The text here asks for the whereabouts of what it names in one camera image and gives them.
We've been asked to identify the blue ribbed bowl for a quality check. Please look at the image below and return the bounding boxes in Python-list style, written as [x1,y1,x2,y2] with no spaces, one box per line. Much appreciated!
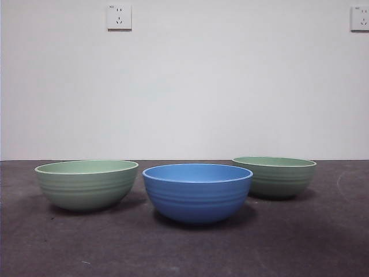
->
[142,163,254,226]

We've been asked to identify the green ribbed bowl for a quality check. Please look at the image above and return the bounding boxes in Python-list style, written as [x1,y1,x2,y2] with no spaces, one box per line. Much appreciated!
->
[34,159,140,211]
[232,156,317,199]

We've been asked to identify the white wall socket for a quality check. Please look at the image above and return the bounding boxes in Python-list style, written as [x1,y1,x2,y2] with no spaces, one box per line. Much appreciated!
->
[107,3,133,32]
[350,6,369,32]

